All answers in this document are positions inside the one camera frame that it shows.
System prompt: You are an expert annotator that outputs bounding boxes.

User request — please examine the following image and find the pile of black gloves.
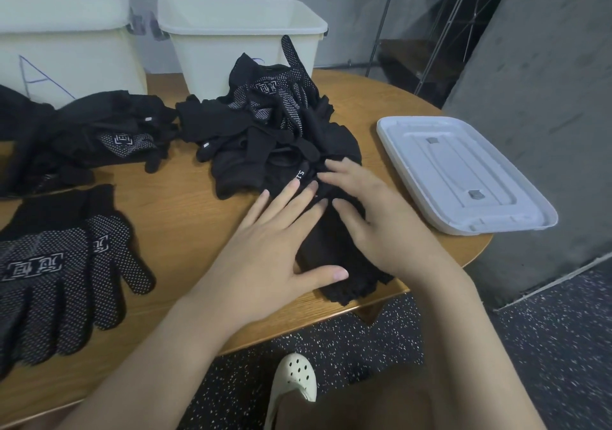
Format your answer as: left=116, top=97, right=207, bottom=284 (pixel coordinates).
left=0, top=35, right=363, bottom=201

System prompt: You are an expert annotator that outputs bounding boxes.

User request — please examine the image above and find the person's right white shoe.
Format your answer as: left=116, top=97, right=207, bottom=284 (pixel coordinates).
left=263, top=352, right=319, bottom=430

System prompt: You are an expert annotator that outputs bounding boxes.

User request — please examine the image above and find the person's right forearm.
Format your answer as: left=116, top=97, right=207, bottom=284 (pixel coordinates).
left=416, top=262, right=546, bottom=430

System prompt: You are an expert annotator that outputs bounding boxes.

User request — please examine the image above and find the person's left hand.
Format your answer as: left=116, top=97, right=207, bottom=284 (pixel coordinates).
left=186, top=178, right=350, bottom=326

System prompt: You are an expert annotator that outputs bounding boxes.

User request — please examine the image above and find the person's left forearm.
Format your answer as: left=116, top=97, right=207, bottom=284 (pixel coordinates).
left=57, top=291, right=235, bottom=430

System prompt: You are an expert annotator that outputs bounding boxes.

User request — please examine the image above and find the white flat tray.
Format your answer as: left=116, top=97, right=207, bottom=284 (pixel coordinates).
left=375, top=115, right=560, bottom=237

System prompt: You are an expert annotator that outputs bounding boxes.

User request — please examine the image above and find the metal rack frame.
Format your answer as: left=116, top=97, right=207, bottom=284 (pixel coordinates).
left=368, top=0, right=522, bottom=106

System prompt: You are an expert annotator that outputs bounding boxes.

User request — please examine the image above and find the black fingerless glove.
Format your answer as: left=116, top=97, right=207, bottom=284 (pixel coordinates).
left=291, top=196, right=393, bottom=306

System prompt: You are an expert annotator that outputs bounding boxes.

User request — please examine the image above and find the white plastic bin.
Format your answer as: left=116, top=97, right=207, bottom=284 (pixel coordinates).
left=156, top=0, right=329, bottom=101
left=0, top=0, right=149, bottom=111

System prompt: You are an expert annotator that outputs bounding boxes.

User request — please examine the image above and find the person's right hand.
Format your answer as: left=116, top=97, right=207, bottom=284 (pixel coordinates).
left=316, top=157, right=460, bottom=287

